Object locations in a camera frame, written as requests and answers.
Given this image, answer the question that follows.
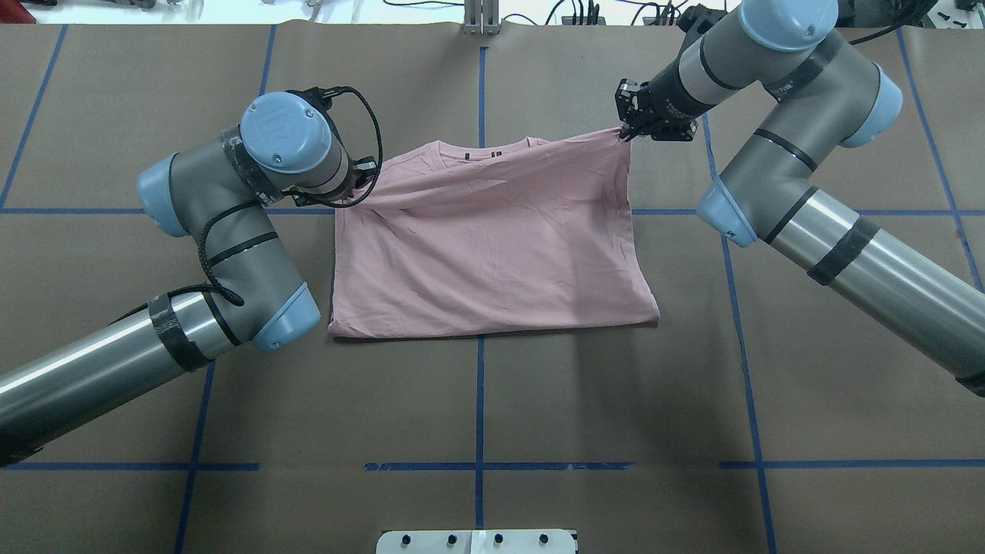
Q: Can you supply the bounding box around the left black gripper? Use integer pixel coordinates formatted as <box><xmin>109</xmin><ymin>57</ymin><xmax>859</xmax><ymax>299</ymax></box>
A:
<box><xmin>347</xmin><ymin>155</ymin><xmax>379</xmax><ymax>197</ymax></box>

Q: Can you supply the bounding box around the aluminium frame post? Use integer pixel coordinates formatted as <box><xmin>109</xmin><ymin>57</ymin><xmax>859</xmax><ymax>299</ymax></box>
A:
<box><xmin>462</xmin><ymin>0</ymin><xmax>502</xmax><ymax>36</ymax></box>

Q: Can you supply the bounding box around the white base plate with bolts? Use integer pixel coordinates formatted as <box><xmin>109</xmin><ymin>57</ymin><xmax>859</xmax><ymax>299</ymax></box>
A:
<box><xmin>376</xmin><ymin>528</ymin><xmax>579</xmax><ymax>553</ymax></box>

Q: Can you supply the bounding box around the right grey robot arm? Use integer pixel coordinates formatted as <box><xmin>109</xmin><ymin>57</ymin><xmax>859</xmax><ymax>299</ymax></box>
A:
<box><xmin>615</xmin><ymin>1</ymin><xmax>984</xmax><ymax>395</ymax></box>

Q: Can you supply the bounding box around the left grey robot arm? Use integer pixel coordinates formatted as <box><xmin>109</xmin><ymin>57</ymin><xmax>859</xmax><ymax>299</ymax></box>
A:
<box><xmin>1</xmin><ymin>85</ymin><xmax>383</xmax><ymax>467</ymax></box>

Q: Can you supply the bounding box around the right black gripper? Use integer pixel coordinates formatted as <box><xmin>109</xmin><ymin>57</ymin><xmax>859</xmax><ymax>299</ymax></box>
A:
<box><xmin>615</xmin><ymin>65</ymin><xmax>700</xmax><ymax>142</ymax></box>

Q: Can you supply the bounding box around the pink Snoopy t-shirt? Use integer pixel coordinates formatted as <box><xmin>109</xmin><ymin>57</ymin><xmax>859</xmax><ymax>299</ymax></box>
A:
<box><xmin>327</xmin><ymin>128</ymin><xmax>660</xmax><ymax>339</ymax></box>

